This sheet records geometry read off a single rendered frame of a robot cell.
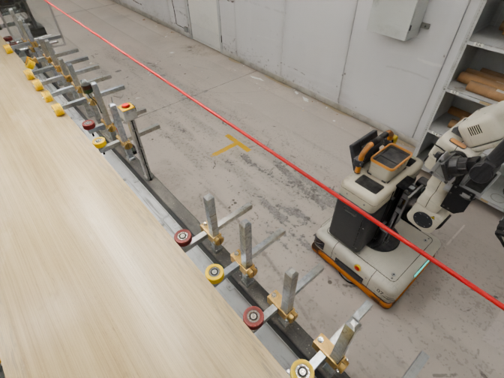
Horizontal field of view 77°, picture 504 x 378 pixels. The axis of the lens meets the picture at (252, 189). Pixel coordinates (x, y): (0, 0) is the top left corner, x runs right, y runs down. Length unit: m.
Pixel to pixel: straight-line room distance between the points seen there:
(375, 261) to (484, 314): 0.82
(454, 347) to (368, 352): 0.53
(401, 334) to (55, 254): 2.03
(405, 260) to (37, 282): 2.05
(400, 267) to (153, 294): 1.56
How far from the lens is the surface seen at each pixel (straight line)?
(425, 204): 1.92
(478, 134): 1.65
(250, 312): 1.29
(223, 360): 1.24
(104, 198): 1.81
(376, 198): 1.88
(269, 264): 2.45
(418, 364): 1.44
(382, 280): 2.21
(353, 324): 1.05
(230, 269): 1.44
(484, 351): 2.60
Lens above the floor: 2.08
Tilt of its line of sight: 45 degrees down
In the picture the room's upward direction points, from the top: 1 degrees counter-clockwise
